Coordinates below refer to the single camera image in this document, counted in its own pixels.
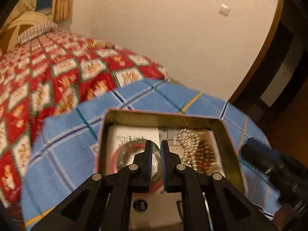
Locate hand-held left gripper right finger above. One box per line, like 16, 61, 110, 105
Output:
160, 140, 280, 231

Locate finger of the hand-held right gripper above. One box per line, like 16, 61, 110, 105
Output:
241, 137, 282, 172

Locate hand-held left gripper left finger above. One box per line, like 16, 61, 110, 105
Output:
30, 140, 154, 231

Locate gold chain necklace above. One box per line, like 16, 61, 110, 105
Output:
177, 129, 201, 154

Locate rectangular metal tin box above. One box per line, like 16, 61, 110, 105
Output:
93, 109, 246, 222

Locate red bead bracelet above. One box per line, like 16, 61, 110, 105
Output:
191, 141, 218, 175

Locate gold jewelry piece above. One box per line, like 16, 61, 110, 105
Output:
86, 42, 114, 49

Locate blue checked cloth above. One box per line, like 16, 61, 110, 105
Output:
20, 78, 282, 231

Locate red patterned bedsheet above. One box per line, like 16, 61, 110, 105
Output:
0, 30, 172, 208

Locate striped pillow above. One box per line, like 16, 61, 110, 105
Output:
16, 21, 60, 46

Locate wooden door frame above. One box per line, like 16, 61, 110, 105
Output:
227, 0, 286, 104

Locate white light switch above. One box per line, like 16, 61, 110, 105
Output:
218, 4, 231, 17

